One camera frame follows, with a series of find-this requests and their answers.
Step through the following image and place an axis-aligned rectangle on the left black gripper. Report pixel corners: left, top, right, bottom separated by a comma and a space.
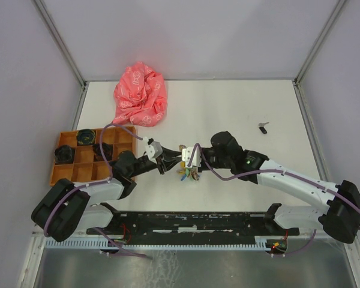
128, 145, 183, 178

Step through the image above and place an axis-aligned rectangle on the keyring bunch with colourful tags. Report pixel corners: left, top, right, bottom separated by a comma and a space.
176, 145, 200, 181

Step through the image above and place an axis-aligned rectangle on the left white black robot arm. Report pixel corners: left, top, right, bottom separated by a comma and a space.
31, 145, 182, 242

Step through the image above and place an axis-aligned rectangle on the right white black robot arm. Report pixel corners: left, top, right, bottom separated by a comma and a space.
194, 131, 360, 244

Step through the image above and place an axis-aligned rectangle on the key with black fob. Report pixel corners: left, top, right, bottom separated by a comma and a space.
258, 122, 269, 134

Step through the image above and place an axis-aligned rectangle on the black rosette middle tray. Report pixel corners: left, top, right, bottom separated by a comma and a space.
92, 143, 113, 161

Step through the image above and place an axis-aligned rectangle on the black rosette tray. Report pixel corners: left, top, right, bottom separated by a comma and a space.
54, 145, 75, 164
76, 129, 96, 146
92, 143, 113, 161

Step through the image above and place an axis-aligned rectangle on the crumpled pink cloth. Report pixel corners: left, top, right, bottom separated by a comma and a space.
113, 62, 167, 127

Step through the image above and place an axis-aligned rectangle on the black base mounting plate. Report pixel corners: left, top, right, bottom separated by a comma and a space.
102, 211, 300, 243

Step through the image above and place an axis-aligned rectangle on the black rosette top tray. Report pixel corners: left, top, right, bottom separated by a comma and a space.
76, 129, 96, 146

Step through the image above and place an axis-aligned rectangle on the wooden compartment tray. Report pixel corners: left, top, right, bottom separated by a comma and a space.
50, 127, 137, 185

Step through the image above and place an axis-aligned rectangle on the black rosette left tray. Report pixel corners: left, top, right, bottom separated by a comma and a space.
54, 145, 75, 164

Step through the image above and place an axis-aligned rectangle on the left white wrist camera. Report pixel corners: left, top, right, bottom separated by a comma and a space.
142, 137, 163, 163

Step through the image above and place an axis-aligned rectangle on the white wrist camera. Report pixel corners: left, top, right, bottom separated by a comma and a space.
181, 145, 202, 168
142, 137, 163, 163

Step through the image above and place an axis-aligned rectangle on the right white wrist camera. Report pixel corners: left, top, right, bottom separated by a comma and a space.
181, 145, 202, 168

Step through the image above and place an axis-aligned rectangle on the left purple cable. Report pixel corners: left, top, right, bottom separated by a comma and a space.
44, 123, 151, 258

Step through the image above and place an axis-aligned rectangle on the purple cable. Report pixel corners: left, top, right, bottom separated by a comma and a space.
190, 142, 360, 258
44, 123, 151, 258

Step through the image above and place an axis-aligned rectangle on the white slotted cable duct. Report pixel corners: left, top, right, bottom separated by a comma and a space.
45, 235, 270, 251

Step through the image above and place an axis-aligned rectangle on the left aluminium frame post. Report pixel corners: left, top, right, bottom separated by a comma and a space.
31, 0, 86, 89

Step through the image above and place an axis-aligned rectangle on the aluminium frame post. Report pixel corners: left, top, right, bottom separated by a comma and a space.
31, 0, 86, 89
294, 0, 348, 86

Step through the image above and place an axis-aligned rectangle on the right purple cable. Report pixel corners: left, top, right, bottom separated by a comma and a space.
190, 142, 360, 258

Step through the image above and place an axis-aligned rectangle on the right aluminium frame post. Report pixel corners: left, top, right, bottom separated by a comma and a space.
294, 0, 348, 86

